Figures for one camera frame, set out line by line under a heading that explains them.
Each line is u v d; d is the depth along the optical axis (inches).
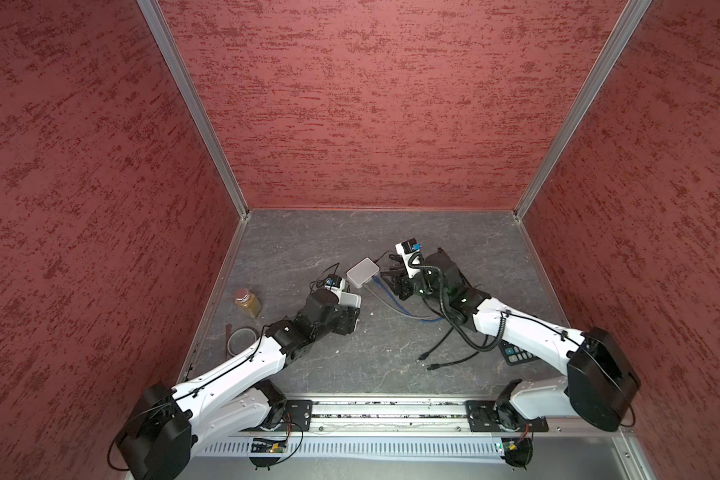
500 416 26.2
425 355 33.4
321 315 24.7
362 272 40.4
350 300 31.7
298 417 29.2
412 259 25.2
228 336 34.3
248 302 33.6
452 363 32.7
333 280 28.3
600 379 16.6
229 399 18.5
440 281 23.3
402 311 36.3
